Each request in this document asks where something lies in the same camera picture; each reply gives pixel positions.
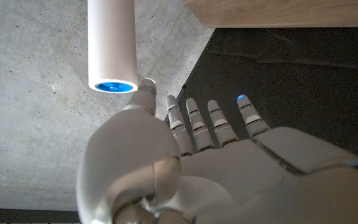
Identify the black backdrop curtain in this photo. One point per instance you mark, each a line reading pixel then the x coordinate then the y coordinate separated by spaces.
pixel 291 87

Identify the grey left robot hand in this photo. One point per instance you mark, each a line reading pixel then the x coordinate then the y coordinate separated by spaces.
pixel 228 180

